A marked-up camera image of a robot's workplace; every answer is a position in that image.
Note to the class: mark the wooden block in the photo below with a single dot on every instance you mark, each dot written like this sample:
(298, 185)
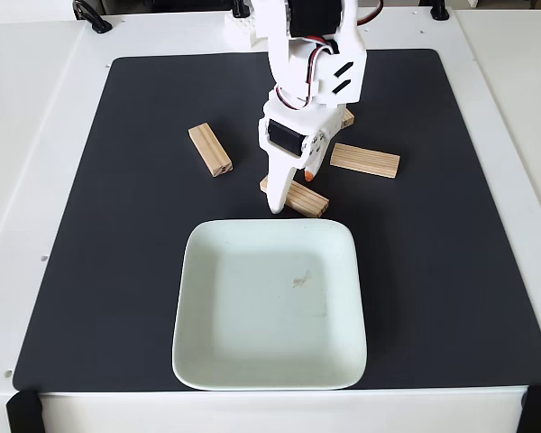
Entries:
(348, 118)
(309, 200)
(210, 150)
(365, 160)

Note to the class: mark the pale green square plate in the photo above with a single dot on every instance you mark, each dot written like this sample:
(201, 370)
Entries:
(270, 306)

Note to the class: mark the black table clamp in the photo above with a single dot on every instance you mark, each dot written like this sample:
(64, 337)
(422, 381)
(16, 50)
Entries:
(439, 11)
(92, 18)
(241, 8)

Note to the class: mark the black rubber mat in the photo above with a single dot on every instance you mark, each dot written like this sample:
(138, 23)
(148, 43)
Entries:
(117, 225)

